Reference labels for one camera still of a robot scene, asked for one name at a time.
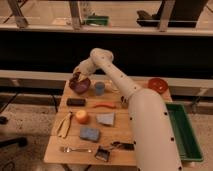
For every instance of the red bowl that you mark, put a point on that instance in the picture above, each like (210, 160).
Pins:
(157, 84)

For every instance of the light blue cloth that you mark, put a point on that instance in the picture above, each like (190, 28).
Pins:
(106, 119)

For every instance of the black tool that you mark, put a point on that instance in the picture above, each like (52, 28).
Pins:
(123, 145)

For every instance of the blue sponge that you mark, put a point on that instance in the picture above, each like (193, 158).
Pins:
(90, 134)

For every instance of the black office chair base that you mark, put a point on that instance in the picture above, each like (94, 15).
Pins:
(7, 139)

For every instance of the yellow orange apple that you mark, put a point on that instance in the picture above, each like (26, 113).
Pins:
(82, 116)

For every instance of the purple bowl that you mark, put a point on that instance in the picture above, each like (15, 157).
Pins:
(79, 87)

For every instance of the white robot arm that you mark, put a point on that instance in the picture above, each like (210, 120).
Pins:
(154, 141)

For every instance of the peeled banana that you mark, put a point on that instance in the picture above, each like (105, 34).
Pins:
(64, 125)

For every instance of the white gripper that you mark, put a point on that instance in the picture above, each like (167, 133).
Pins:
(85, 68)

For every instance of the blue cup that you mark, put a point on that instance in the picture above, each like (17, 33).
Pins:
(99, 88)

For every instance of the orange carrot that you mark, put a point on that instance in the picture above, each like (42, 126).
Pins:
(105, 104)

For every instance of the black rectangular block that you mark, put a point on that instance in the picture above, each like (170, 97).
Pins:
(75, 102)

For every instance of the green box on shelf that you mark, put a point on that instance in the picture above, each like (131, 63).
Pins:
(97, 20)

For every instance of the green plastic bin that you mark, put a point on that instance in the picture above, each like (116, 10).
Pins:
(188, 147)

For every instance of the small dark dustpan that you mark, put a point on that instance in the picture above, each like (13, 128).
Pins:
(102, 154)

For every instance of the silver fork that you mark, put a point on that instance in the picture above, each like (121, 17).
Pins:
(69, 149)

